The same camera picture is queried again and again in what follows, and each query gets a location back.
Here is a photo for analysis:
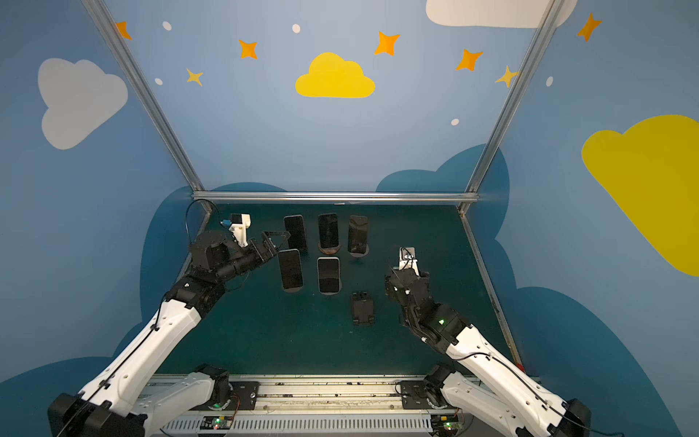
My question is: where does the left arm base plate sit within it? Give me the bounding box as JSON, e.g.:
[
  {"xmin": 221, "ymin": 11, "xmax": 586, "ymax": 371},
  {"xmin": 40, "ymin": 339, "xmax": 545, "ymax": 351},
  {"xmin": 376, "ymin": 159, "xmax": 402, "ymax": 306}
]
[{"xmin": 207, "ymin": 381, "xmax": 260, "ymax": 412}]

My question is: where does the grey round stand back right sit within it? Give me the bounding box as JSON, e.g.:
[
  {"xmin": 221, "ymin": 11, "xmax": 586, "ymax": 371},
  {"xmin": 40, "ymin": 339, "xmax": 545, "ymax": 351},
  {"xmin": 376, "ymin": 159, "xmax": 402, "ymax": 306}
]
[{"xmin": 349, "ymin": 245, "xmax": 370, "ymax": 258}]

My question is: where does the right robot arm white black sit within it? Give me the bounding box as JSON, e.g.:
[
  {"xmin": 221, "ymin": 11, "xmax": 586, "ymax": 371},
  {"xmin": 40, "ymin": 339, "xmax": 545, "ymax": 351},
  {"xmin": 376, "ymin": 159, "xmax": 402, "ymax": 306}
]
[{"xmin": 385, "ymin": 268, "xmax": 592, "ymax": 436}]

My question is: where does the right controller board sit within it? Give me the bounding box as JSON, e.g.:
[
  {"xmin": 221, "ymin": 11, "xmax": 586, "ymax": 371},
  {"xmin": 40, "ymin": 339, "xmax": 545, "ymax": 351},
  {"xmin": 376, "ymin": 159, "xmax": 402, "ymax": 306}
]
[{"xmin": 429, "ymin": 414, "xmax": 463, "ymax": 437}]

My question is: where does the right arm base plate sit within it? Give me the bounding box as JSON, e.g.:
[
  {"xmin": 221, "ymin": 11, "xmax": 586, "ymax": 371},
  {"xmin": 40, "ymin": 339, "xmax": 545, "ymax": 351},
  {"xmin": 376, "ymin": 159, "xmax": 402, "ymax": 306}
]
[{"xmin": 397, "ymin": 380, "xmax": 439, "ymax": 410}]

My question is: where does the pink-edged phone back left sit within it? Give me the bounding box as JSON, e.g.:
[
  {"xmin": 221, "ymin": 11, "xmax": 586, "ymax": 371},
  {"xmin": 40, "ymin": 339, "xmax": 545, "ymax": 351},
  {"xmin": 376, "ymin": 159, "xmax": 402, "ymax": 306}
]
[{"xmin": 283, "ymin": 215, "xmax": 308, "ymax": 253}]

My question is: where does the right aluminium frame post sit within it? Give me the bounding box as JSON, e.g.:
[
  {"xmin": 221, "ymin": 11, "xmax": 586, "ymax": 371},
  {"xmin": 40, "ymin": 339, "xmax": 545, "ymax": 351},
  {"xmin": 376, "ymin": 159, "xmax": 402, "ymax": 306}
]
[{"xmin": 459, "ymin": 0, "xmax": 565, "ymax": 219}]

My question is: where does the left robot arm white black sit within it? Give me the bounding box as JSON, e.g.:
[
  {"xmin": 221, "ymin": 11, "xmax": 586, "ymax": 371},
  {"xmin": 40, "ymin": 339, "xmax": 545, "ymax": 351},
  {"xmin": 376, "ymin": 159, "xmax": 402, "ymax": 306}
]
[{"xmin": 47, "ymin": 225, "xmax": 289, "ymax": 436}]

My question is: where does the horizontal aluminium frame bar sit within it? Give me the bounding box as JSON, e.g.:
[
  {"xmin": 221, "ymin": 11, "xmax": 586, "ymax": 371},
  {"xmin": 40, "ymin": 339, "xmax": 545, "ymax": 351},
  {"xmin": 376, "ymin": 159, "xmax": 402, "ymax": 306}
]
[{"xmin": 192, "ymin": 191, "xmax": 479, "ymax": 204}]

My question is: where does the left controller board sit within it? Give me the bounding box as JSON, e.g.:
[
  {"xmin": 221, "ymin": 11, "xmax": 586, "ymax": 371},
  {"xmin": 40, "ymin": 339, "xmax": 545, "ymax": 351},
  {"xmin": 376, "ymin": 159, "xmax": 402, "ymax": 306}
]
[{"xmin": 200, "ymin": 416, "xmax": 234, "ymax": 432}]

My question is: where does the light blue phone front left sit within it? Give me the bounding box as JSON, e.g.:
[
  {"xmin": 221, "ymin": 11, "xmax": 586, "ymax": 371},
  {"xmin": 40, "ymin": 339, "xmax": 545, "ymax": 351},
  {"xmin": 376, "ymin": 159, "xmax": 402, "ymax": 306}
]
[{"xmin": 278, "ymin": 249, "xmax": 304, "ymax": 289}]

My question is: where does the aluminium mounting rail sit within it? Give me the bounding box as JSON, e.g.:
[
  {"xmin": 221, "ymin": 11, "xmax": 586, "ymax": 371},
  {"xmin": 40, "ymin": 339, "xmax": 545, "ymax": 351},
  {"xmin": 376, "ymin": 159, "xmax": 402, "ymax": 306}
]
[{"xmin": 138, "ymin": 375, "xmax": 479, "ymax": 436}]

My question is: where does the black folding phone stand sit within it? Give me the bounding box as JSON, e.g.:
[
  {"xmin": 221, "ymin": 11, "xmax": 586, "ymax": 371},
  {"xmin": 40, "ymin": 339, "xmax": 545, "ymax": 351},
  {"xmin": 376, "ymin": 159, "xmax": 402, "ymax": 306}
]
[{"xmin": 351, "ymin": 291, "xmax": 375, "ymax": 326}]

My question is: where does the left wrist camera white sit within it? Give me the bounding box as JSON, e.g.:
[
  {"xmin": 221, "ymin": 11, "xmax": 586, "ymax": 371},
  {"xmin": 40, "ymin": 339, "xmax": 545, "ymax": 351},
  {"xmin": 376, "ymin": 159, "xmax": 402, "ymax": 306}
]
[{"xmin": 220, "ymin": 213, "xmax": 251, "ymax": 248}]

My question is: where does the aluminium frame post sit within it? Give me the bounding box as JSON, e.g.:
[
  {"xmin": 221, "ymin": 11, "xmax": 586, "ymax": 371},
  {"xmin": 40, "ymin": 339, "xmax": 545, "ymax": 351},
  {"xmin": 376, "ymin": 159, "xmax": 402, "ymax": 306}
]
[
  {"xmin": 82, "ymin": 0, "xmax": 206, "ymax": 200},
  {"xmin": 459, "ymin": 0, "xmax": 565, "ymax": 219}
]

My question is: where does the left aluminium frame post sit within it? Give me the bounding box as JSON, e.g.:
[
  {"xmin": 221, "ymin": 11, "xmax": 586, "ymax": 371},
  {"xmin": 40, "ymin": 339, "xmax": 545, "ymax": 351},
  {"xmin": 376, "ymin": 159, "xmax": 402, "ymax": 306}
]
[{"xmin": 82, "ymin": 0, "xmax": 206, "ymax": 200}]

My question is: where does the dark phone back middle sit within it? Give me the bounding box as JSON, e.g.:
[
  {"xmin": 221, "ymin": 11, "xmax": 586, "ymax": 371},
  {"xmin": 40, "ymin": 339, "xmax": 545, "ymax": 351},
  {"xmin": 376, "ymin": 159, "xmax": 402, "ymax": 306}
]
[{"xmin": 318, "ymin": 213, "xmax": 340, "ymax": 248}]

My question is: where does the round wooden phone stand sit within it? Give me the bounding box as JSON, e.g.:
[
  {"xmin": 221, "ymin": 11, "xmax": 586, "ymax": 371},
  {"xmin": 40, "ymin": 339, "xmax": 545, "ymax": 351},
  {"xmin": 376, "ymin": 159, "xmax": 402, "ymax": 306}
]
[{"xmin": 319, "ymin": 246, "xmax": 340, "ymax": 256}]

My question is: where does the controller board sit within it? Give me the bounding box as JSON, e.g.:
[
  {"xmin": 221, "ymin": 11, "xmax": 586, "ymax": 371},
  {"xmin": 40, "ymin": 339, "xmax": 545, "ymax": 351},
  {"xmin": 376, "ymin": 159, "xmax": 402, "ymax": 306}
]
[
  {"xmin": 200, "ymin": 416, "xmax": 234, "ymax": 432},
  {"xmin": 429, "ymin": 414, "xmax": 463, "ymax": 437}
]

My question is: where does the dark phone back right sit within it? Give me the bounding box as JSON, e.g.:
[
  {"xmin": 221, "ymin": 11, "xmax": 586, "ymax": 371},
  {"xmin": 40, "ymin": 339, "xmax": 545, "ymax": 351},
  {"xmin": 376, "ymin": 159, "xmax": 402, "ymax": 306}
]
[{"xmin": 348, "ymin": 215, "xmax": 369, "ymax": 251}]

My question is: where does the white-edged phone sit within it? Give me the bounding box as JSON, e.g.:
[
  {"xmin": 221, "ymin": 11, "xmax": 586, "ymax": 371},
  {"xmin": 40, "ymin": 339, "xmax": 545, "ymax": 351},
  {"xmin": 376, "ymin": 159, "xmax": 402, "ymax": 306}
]
[{"xmin": 317, "ymin": 257, "xmax": 341, "ymax": 291}]

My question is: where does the dark phone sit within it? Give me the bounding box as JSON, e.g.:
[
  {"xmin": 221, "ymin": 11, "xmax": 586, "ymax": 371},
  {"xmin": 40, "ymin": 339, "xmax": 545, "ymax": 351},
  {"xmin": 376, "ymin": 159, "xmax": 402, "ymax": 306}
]
[
  {"xmin": 348, "ymin": 215, "xmax": 369, "ymax": 251},
  {"xmin": 318, "ymin": 213, "xmax": 340, "ymax": 248}
]

